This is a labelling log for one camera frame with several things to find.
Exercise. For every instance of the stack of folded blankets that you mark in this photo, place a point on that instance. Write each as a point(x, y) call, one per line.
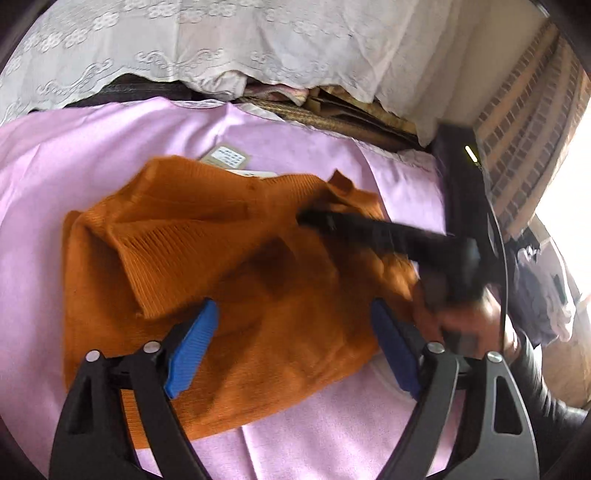
point(332, 110)

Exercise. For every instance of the purple bed sheet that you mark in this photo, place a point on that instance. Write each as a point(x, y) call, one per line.
point(69, 161)

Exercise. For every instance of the brown paper hang tag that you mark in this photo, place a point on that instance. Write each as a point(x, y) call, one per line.
point(226, 157)

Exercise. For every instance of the pile of dark clothes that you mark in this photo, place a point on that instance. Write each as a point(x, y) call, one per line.
point(545, 295)

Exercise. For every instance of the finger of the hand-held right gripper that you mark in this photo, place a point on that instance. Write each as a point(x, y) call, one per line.
point(369, 230)

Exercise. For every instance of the brick pattern curtain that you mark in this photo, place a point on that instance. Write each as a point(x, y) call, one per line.
point(526, 124)

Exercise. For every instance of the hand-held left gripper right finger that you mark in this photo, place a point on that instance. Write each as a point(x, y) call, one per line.
point(395, 350)

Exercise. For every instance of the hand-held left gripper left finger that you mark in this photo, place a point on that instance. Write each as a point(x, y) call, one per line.
point(194, 350)

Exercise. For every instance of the orange knitted cat sweater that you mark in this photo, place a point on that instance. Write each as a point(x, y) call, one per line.
point(258, 286)

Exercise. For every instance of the person's right forearm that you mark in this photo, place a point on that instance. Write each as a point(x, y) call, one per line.
point(540, 397)

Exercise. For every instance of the white lace cloth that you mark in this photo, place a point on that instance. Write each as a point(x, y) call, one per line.
point(207, 41)

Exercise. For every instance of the white paper hang tag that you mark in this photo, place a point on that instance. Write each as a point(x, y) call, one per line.
point(254, 173)

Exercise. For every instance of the person's right hand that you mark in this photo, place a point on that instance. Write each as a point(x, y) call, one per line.
point(461, 323)

